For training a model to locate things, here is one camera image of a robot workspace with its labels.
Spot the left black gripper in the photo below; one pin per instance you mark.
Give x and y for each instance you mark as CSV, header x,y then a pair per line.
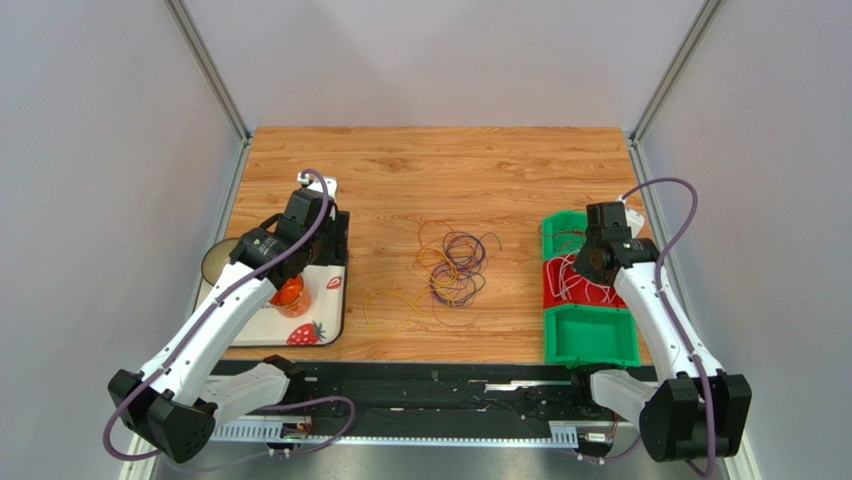
x,y
336,253

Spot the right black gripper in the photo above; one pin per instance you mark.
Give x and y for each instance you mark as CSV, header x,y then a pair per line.
x,y
595,264

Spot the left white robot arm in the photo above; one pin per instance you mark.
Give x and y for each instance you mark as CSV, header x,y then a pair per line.
x,y
168,402

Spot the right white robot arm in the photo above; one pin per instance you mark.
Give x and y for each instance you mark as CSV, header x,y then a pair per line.
x,y
696,410

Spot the far green plastic bin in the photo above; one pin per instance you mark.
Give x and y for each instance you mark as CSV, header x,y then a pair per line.
x,y
562,233

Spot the green plastic bin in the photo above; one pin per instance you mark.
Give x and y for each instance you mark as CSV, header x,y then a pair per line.
x,y
577,335
562,233

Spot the red plastic bin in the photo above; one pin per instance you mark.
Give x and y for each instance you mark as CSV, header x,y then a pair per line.
x,y
563,285

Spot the orange glass mug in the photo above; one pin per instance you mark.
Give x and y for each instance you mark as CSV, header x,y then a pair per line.
x,y
293,299

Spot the strawberry pattern tray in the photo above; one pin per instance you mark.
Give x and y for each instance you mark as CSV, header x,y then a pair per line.
x,y
321,324

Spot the near green plastic bin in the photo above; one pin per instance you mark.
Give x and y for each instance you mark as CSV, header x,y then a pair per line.
x,y
577,335

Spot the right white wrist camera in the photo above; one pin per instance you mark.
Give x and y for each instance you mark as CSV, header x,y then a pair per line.
x,y
635,219

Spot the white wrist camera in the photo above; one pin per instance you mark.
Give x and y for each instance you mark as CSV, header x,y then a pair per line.
x,y
327,184
635,219

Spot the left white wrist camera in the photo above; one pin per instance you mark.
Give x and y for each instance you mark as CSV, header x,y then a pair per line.
x,y
327,184

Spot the right aluminium frame post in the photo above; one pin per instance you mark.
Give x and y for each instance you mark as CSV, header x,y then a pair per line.
x,y
702,23

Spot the aluminium frame post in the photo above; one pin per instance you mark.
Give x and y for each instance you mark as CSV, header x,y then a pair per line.
x,y
196,44
702,23

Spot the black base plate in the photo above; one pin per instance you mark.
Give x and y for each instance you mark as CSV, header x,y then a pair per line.
x,y
446,399

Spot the grey slotted cable duct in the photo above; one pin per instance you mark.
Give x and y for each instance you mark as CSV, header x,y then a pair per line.
x,y
274,431

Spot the left aluminium frame post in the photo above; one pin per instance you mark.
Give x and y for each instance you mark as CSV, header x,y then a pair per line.
x,y
196,44

